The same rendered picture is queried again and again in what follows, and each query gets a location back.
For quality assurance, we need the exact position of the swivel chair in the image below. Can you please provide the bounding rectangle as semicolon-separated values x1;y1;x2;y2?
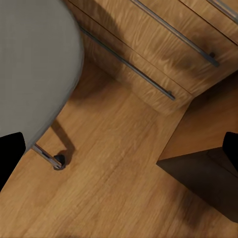
0;0;85;171

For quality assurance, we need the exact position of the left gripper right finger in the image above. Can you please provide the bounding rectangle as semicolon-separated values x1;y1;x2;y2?
222;132;238;172

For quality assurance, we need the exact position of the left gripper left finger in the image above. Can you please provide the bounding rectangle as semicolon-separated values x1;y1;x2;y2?
0;132;26;191

